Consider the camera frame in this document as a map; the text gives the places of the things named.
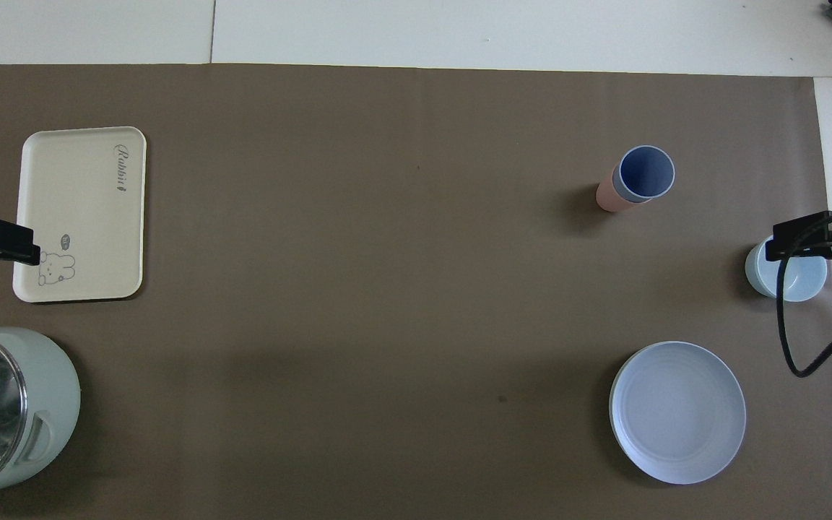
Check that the blue ribbed plastic cup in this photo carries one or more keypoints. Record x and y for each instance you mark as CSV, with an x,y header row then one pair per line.
x,y
647,172

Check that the pink plastic cup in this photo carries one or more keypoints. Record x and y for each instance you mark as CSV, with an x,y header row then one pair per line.
x,y
608,195

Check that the cream rabbit print tray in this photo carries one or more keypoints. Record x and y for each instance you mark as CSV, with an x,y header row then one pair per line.
x,y
84,209

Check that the light blue bowl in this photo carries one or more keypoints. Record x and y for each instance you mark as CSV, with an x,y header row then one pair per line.
x,y
807,285

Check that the mint green steel-lined pot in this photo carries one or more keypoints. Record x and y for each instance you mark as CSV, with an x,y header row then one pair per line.
x,y
48,383

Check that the pale blue round plate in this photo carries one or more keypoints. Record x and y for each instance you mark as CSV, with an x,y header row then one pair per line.
x,y
676,412

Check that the brown paper table mat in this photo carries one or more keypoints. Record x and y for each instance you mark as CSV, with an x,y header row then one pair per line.
x,y
387,289

